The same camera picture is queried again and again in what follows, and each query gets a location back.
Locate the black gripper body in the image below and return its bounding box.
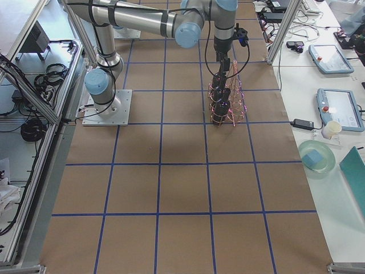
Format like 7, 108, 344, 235
214, 27, 234, 62

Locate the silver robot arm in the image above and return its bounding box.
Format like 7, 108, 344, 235
65, 1, 247, 88

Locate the dark bottle in rack end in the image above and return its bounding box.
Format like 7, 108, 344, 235
210, 64, 226, 96

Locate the black power adapter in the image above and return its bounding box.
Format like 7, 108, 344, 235
290, 119, 314, 131

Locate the upper teach pendant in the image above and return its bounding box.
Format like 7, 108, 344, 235
308, 45, 354, 74

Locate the teach pendant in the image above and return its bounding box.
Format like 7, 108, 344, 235
316, 88, 364, 132
308, 45, 354, 74

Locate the lower teach pendant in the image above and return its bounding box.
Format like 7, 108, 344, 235
316, 88, 364, 132

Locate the white paper cup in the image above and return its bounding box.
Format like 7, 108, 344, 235
321, 120, 342, 139

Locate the blue sponge block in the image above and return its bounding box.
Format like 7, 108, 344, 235
302, 149, 323, 168

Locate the green glass bowl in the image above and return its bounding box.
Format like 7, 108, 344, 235
298, 140, 336, 174

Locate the teal board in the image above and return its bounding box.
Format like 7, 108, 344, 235
339, 147, 364, 203

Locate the copper wire wine rack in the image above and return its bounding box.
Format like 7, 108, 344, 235
208, 76, 247, 126

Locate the aluminium frame post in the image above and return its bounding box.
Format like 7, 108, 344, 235
266, 0, 301, 65

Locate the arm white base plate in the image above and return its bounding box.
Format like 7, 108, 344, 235
82, 90, 132, 126
113, 26, 141, 40

